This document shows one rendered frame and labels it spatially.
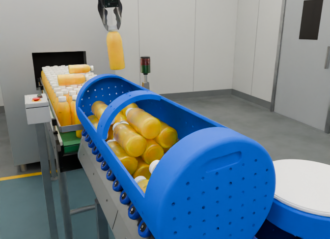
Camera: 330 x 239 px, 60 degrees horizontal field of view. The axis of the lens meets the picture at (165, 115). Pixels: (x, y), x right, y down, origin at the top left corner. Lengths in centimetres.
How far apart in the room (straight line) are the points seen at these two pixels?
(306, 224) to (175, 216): 34
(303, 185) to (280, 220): 12
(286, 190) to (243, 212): 19
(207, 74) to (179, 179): 573
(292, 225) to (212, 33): 557
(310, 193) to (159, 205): 42
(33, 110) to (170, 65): 459
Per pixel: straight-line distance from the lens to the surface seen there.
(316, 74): 471
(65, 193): 192
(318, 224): 77
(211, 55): 618
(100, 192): 108
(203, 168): 52
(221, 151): 53
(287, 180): 85
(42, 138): 157
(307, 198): 79
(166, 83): 585
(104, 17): 124
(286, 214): 77
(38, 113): 145
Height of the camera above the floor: 142
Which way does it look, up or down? 17 degrees down
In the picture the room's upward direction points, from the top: straight up
